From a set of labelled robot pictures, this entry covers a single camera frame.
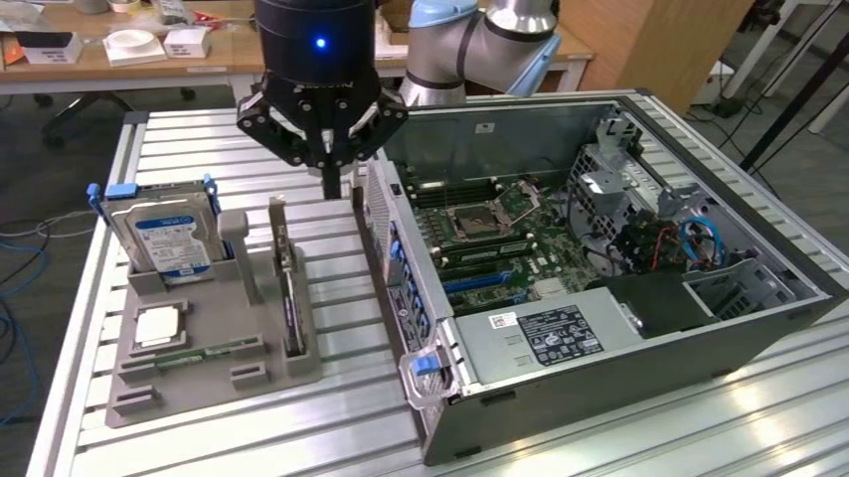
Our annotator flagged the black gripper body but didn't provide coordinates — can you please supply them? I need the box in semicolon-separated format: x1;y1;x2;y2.
255;0;384;170

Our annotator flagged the graphics card with metal bracket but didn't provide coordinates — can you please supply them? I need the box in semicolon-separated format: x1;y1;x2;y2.
268;196;314;358

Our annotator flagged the small white box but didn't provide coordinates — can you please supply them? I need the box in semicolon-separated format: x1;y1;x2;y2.
163;27;212;59

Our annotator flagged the wooden desk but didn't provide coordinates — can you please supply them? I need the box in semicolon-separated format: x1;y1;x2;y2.
0;0;595;108

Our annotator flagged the CPU socket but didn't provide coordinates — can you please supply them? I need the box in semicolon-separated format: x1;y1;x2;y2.
447;201;510;239

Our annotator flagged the metal socket cover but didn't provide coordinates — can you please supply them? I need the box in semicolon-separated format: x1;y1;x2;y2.
494;178;549;220

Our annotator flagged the hard disk in blue caddy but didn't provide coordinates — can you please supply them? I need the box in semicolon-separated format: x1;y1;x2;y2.
88;173;231;288

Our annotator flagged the black office chair base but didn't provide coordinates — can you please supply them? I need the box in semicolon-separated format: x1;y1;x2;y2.
36;88;198;148

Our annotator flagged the blue expansion slot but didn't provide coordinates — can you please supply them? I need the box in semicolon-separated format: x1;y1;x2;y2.
442;270;519;294

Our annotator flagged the white box with black top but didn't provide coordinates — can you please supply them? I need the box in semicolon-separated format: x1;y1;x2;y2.
13;30;85;65

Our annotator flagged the metal disk bay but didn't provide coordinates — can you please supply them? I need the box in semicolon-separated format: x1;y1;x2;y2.
567;143;665;239

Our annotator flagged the green motherboard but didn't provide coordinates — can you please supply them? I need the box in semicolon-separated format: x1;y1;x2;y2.
400;166;598;312

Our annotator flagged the silver CPU chip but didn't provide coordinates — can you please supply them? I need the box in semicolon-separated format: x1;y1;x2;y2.
133;306;190;349

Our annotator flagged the wooden cabinet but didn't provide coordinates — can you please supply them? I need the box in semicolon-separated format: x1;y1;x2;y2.
555;0;757;108

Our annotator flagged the green RAM stick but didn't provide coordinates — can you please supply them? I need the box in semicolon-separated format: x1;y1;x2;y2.
121;340;260;372

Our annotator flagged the grey power supply unit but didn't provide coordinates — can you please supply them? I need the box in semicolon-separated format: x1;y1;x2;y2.
454;287;645;387

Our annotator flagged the blue case latch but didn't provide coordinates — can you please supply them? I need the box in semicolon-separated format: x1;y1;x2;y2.
410;355;443;382

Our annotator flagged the grey parts rack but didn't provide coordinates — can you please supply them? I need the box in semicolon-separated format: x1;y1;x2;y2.
104;208;326;429

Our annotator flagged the black slanted pole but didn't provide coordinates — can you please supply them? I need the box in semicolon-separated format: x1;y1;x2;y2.
740;49;849;173

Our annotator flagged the black open PC case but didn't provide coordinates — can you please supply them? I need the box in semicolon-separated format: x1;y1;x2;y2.
350;88;849;467

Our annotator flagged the grey floor cable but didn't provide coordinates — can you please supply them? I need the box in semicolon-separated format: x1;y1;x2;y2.
0;208;99;239

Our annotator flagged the red wire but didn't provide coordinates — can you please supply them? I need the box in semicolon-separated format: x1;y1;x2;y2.
646;226;673;272

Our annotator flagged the blue wire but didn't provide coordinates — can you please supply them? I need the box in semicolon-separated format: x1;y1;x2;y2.
679;216;730;269

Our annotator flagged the blue floor cable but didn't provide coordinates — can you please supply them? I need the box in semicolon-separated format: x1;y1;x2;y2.
0;242;52;428

